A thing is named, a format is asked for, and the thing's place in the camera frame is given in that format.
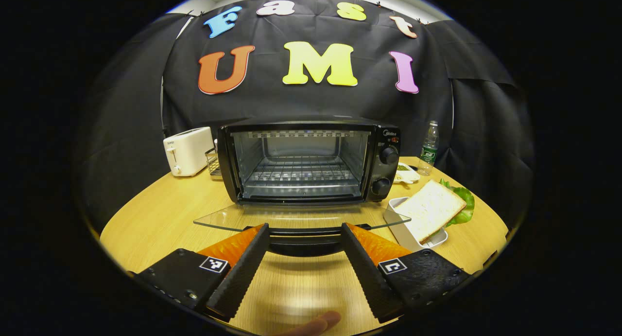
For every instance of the white divided dish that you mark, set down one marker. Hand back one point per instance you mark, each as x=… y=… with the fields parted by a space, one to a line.
x=406 y=174

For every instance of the white toaster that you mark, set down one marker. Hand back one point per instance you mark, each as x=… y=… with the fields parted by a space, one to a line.
x=187 y=151

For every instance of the white rectangular tray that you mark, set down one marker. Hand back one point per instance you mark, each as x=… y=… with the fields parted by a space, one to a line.
x=401 y=229

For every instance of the black electric oven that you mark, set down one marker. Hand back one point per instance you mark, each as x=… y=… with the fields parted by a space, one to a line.
x=386 y=173

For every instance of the bread and lettuce sandwich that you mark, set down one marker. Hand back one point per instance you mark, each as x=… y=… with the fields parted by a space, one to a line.
x=430 y=209

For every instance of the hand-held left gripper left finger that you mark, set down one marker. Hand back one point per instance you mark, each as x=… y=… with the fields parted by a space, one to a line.
x=240 y=273

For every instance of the black backdrop cloth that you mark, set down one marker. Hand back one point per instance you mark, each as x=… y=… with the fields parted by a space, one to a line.
x=121 y=132

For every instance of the clear water bottle green label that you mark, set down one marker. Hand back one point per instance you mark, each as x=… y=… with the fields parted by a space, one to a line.
x=428 y=149

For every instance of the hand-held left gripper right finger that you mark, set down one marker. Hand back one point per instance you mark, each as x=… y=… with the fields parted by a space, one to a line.
x=367 y=273

